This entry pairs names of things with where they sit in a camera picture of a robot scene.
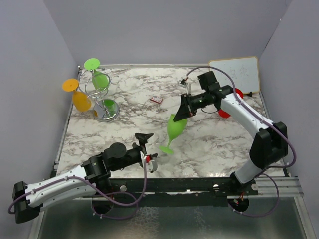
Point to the red wine glass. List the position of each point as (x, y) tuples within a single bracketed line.
[(232, 104)]

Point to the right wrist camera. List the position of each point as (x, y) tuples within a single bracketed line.
[(185, 84)]

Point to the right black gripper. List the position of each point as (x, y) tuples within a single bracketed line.
[(184, 111)]

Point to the small red white box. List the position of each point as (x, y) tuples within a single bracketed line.
[(157, 100)]

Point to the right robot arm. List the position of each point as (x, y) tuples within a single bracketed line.
[(269, 138)]

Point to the chrome wine glass rack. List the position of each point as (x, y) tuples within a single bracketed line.
[(104, 109)]

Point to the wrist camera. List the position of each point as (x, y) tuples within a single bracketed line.
[(185, 84), (151, 166)]

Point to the small whiteboard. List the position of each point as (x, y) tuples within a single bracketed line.
[(244, 71)]

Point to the orange wine glass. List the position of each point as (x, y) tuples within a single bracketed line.
[(79, 99)]

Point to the green wine glass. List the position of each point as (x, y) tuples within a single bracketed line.
[(99, 79), (174, 130)]

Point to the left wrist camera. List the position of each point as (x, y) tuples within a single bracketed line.
[(151, 166)]

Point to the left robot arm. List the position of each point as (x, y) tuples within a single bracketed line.
[(87, 179)]

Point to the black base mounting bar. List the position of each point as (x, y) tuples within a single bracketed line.
[(177, 192)]

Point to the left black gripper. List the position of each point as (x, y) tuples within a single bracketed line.
[(142, 140)]

